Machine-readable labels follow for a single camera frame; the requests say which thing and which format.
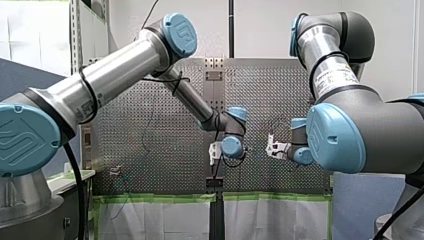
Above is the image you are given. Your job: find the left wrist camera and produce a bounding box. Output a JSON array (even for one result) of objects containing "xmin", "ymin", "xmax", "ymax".
[{"xmin": 208, "ymin": 140, "xmax": 223, "ymax": 166}]

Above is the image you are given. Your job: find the black pole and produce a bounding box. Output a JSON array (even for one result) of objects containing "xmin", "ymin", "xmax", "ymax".
[{"xmin": 228, "ymin": 0, "xmax": 235, "ymax": 59}]

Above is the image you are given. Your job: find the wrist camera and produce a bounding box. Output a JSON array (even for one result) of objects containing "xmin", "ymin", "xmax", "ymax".
[
  {"xmin": 265, "ymin": 133, "xmax": 292, "ymax": 161},
  {"xmin": 208, "ymin": 140, "xmax": 223, "ymax": 166}
]

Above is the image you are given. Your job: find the grey board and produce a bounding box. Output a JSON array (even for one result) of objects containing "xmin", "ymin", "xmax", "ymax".
[{"xmin": 332, "ymin": 171, "xmax": 407, "ymax": 240}]

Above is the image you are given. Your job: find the grey cabinet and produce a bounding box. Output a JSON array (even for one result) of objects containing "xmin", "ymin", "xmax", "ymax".
[{"xmin": 46, "ymin": 169, "xmax": 97, "ymax": 240}]

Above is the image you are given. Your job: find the blue cable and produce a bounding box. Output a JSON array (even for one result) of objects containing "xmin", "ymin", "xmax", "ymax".
[{"xmin": 110, "ymin": 99, "xmax": 158, "ymax": 221}]

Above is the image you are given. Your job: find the metal shelf rack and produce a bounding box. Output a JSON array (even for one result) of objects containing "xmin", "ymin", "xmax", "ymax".
[{"xmin": 68, "ymin": 0, "xmax": 111, "ymax": 76}]

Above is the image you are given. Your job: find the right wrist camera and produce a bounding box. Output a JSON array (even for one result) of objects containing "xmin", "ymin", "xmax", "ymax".
[{"xmin": 265, "ymin": 133, "xmax": 292, "ymax": 161}]

